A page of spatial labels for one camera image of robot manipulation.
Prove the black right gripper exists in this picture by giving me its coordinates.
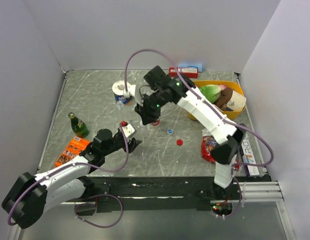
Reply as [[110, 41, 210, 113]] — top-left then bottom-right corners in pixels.
[[134, 89, 166, 127]]

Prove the red label clear bottle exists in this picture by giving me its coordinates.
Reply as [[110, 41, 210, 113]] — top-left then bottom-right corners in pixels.
[[150, 119, 160, 126]]

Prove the blue white bottle cap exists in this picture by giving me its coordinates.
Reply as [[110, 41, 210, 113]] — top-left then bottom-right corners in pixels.
[[167, 129, 174, 135]]

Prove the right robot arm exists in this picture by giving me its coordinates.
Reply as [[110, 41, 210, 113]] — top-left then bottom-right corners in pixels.
[[131, 66, 246, 200]]

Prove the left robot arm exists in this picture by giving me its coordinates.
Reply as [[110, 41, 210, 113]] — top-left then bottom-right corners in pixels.
[[1, 124, 141, 229]]

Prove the small clear plastic bottle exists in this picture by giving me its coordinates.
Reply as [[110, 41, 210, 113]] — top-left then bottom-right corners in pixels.
[[116, 100, 124, 110]]

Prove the red bottle cap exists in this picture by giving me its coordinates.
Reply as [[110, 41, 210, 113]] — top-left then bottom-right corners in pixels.
[[176, 139, 183, 146]]

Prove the green glass bottle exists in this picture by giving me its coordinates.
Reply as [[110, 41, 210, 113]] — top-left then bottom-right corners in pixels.
[[68, 112, 89, 138]]

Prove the toilet paper roll blue wrapper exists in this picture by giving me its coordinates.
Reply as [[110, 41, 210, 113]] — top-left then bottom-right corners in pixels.
[[112, 80, 132, 106]]

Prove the orange snack box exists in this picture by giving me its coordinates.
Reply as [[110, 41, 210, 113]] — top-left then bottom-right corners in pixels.
[[53, 136, 90, 168]]

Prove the red rectangular box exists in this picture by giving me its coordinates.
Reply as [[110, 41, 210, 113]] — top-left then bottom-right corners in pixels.
[[168, 67, 199, 79]]

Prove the red snack bag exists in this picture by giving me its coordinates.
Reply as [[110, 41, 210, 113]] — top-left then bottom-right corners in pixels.
[[200, 128, 217, 164]]

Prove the green lettuce toy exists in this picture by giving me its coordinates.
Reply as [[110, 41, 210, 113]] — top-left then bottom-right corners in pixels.
[[199, 84, 222, 104]]

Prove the blue packet behind box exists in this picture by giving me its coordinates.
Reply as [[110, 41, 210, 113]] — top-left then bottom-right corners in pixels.
[[178, 63, 205, 73]]

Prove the brown bread toy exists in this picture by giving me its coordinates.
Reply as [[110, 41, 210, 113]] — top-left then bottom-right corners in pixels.
[[214, 87, 233, 109]]

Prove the yellow plastic basket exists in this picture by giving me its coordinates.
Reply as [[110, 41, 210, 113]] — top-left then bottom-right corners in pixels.
[[194, 80, 246, 120]]

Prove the beige paper cup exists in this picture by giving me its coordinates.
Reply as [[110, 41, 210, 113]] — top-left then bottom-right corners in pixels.
[[224, 88, 247, 112]]

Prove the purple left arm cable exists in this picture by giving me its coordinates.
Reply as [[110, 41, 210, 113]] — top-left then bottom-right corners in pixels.
[[7, 127, 130, 226]]

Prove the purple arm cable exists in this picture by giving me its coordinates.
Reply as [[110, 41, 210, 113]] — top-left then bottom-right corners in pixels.
[[124, 48, 274, 168], [7, 127, 130, 226]]

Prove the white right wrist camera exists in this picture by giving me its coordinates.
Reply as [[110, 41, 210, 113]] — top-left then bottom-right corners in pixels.
[[123, 84, 138, 99]]

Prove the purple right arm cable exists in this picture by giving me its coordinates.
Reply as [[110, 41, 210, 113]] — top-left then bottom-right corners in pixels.
[[124, 48, 274, 168]]

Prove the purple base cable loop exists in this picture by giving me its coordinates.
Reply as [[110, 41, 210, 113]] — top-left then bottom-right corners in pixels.
[[74, 193, 124, 229]]

